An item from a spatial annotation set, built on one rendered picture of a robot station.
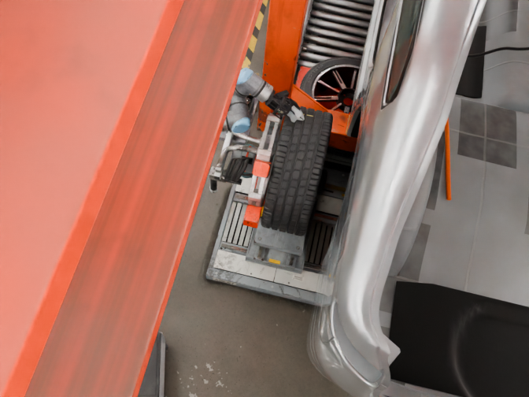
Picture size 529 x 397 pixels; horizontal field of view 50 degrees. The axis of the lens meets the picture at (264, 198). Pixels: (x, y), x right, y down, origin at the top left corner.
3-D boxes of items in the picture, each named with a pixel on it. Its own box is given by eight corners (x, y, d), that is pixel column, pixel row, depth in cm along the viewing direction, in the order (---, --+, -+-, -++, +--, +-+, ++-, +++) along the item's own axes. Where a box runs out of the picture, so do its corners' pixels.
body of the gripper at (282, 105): (282, 120, 266) (261, 106, 262) (285, 110, 272) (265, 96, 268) (291, 111, 261) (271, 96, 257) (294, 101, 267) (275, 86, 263)
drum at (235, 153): (268, 182, 298) (269, 169, 286) (228, 172, 299) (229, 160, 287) (273, 160, 305) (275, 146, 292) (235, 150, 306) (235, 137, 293)
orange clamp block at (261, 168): (268, 176, 269) (267, 178, 260) (253, 172, 269) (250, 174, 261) (271, 162, 268) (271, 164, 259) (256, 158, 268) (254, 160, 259)
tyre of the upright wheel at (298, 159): (316, 205, 250) (341, 87, 279) (264, 192, 251) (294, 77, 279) (298, 254, 310) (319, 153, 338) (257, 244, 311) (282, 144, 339)
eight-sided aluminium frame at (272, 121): (256, 230, 308) (263, 185, 259) (245, 228, 308) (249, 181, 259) (277, 148, 332) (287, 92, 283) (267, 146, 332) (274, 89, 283)
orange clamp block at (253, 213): (261, 213, 286) (257, 228, 282) (246, 209, 287) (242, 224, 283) (262, 207, 280) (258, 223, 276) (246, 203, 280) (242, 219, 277)
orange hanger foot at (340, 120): (365, 156, 340) (379, 124, 309) (281, 136, 342) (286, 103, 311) (369, 133, 348) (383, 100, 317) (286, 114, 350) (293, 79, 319)
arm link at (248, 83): (236, 73, 265) (247, 61, 257) (257, 89, 268) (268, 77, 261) (230, 86, 259) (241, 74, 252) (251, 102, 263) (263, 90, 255)
